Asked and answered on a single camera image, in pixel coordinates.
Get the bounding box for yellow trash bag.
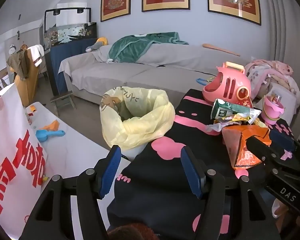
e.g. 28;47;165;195
100;86;176;151

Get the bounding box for blue toy scoop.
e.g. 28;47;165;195
35;129;66;142

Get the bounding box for silver wrapper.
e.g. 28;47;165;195
205;122;225;136

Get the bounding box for pink plastic toy carrier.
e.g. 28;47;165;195
202;61;252;105

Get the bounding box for olive cloth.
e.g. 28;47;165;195
7;51;31;81

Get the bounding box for grey curtain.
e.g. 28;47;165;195
261;0;300;143

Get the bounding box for wooden paddle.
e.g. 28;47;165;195
202;44;241;57

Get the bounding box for grey yellow plush toy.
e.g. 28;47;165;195
85;37;108;53

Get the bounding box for green snack packet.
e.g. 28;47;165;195
210;98;253;120

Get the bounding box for white trash bin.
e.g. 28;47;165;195
120;142;151;161

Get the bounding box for small pink toy bucket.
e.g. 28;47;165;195
261;94;285;125

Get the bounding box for white sign red characters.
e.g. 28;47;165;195
0;82;48;238

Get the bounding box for white cushion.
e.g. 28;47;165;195
267;81;300;120

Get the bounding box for pink floral blanket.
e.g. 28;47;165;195
244;59;300;103

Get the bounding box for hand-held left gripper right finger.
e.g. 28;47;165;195
180;146;278;240

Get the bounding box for glass fish tank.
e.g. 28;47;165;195
43;7;97;48

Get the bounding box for white towel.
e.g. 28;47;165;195
27;44;45;67

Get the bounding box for yellow wafer wrapper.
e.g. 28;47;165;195
214;114;248;127

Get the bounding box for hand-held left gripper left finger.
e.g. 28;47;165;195
22;145;122;240

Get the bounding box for orange toy shovel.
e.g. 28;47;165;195
41;119;60;131

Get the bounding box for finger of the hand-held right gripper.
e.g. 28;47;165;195
246;134;285;167
268;127;300;162

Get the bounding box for green blanket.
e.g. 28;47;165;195
108;32;189;63

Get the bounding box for small wooden stool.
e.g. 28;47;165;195
50;92;76;117

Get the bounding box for grey sofa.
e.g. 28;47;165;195
58;39;255;105

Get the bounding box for orange snack bag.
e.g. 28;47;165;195
221;125;272;169

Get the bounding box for orange wooden chair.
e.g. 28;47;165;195
13;46;40;107

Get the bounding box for black pink printed cloth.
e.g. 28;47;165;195
106;89;300;240

